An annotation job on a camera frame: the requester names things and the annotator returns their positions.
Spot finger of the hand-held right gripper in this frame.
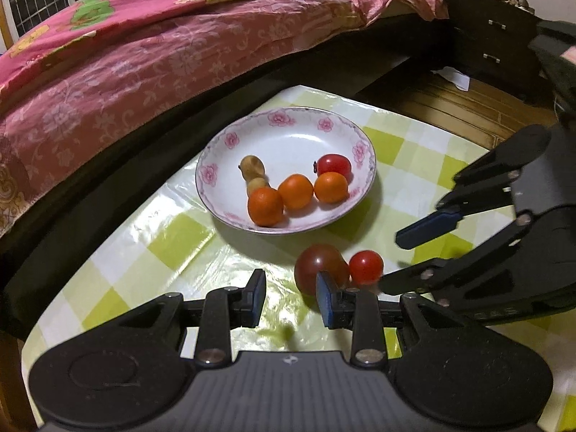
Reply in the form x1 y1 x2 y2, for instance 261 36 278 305
379 213 535 310
396 125 552 251

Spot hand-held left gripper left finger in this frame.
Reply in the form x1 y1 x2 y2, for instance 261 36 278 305
110 269 267 366

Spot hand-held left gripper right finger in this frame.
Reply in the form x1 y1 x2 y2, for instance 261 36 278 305
315 271 469 367

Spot large dark red tomato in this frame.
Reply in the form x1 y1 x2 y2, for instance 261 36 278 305
294 243 351 297

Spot small round cherry tomato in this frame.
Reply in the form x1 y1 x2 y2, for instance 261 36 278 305
348 250 384 285

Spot small orange tangerine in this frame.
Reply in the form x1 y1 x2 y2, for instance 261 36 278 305
314 171 350 204
278 174 314 211
247 188 285 228

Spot oval red tomato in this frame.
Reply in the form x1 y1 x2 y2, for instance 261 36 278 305
316 153 352 181

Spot brown longan with stem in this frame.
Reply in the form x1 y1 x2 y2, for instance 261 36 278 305
239 155 266 181

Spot white plate with pink flowers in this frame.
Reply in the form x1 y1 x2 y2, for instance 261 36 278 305
195 107 377 235

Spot green checked plastic tablecloth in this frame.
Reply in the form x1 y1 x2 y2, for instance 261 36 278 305
20 85 576 432

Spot white paper scrap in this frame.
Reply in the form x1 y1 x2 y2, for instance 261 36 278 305
431 67 471 91

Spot dark dresser with drawers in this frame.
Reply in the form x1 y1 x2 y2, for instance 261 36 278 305
443 0 559 109

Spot pink floral bedsheet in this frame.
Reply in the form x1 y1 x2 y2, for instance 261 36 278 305
0 0 451 237

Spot pink and cream quilt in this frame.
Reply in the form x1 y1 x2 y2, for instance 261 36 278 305
0 0 426 70

